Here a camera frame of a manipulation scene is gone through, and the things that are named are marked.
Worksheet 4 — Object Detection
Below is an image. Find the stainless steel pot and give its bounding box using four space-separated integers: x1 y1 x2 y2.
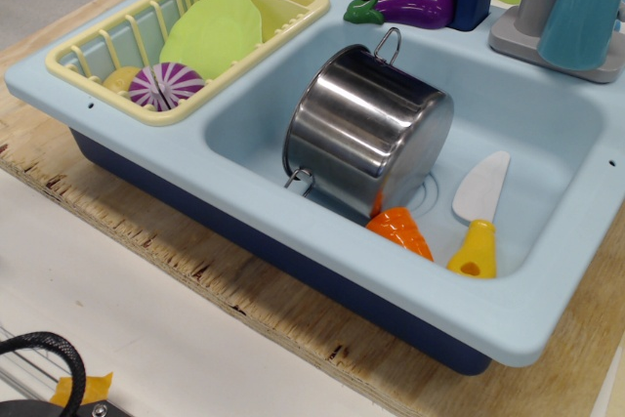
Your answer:
281 44 454 218

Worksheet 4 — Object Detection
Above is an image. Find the light blue toy sink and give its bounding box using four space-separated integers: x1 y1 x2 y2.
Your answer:
5 0 624 374

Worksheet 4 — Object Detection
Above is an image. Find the purple toy eggplant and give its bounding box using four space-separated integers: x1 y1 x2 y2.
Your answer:
343 0 455 29

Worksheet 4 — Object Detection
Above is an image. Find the green toy plate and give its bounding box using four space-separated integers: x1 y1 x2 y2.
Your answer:
160 0 263 80

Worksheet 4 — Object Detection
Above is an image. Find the grey toy faucet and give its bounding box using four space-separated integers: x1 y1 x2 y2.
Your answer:
488 0 624 84

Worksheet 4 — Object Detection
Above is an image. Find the purple striped toy onion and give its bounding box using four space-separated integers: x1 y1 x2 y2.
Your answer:
128 62 205 111

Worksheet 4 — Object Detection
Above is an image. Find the yellow toy potato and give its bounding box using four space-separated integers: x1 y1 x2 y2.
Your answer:
103 65 141 94

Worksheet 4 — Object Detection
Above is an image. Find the teal plastic cup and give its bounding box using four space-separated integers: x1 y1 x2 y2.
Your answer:
537 0 621 71

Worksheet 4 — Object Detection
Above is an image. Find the white yellow toy knife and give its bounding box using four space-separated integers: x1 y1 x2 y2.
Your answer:
446 150 511 279

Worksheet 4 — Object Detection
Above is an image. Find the orange toy carrot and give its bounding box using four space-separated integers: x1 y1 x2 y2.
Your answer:
366 207 434 262

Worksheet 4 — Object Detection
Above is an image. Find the plywood board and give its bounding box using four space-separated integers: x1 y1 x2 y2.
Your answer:
0 0 625 417

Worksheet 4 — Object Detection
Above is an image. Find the yellow tape piece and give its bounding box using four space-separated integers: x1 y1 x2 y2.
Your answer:
50 372 114 406

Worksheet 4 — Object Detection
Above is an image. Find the black device base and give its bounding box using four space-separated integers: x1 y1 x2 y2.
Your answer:
1 399 129 417

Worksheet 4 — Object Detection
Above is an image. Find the black braided cable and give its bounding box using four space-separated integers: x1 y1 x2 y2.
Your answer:
0 331 88 417

